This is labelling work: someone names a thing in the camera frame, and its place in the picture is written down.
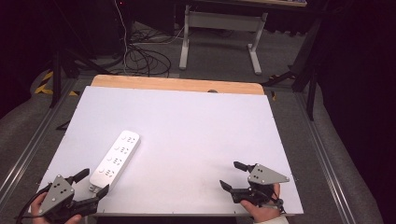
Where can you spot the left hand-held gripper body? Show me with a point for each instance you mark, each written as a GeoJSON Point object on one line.
{"type": "Point", "coordinates": [57, 193]}

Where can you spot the black tripod stand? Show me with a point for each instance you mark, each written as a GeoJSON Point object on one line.
{"type": "Point", "coordinates": [56, 77]}

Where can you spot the white power strip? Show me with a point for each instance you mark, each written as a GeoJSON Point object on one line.
{"type": "Point", "coordinates": [115, 160]}

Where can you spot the white metal desk frame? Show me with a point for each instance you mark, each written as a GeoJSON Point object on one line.
{"type": "Point", "coordinates": [222, 21]}

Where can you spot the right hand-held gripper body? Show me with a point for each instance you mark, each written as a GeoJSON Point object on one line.
{"type": "Point", "coordinates": [264, 176]}

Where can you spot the yellow black floor tape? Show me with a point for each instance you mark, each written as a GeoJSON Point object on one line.
{"type": "Point", "coordinates": [45, 85]}

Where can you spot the black metal stand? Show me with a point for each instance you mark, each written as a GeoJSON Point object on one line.
{"type": "Point", "coordinates": [308, 77]}

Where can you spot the wooden table board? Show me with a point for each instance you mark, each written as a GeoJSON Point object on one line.
{"type": "Point", "coordinates": [174, 84]}

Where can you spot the aluminium floor rail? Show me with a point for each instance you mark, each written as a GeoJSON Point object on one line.
{"type": "Point", "coordinates": [323, 165]}
{"type": "Point", "coordinates": [34, 137]}

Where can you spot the person's right hand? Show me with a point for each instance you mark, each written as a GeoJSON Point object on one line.
{"type": "Point", "coordinates": [264, 213]}

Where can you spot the person's left hand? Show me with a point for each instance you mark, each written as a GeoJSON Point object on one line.
{"type": "Point", "coordinates": [36, 211]}

